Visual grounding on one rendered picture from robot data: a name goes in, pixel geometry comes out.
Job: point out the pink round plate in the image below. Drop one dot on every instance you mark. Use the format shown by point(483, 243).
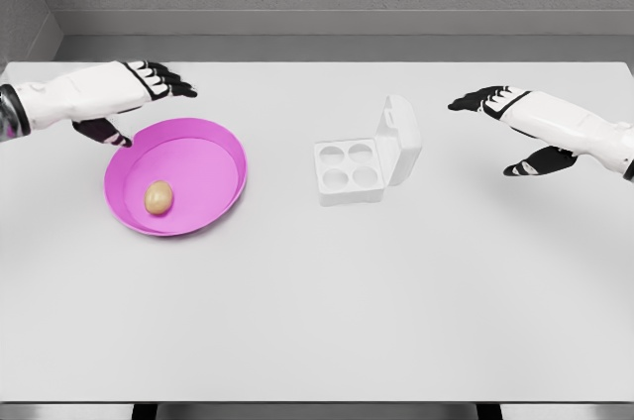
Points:
point(198, 177)

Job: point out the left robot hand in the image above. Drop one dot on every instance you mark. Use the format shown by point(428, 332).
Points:
point(109, 87)

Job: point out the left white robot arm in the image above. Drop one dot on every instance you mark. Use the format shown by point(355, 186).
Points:
point(37, 102)

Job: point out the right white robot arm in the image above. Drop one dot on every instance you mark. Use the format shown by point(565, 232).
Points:
point(614, 145)

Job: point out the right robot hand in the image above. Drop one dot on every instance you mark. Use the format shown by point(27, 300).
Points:
point(545, 115)

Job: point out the beige egg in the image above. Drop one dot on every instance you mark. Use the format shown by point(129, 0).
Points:
point(158, 197)

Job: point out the white egg box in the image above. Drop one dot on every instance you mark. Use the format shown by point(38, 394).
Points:
point(364, 162)

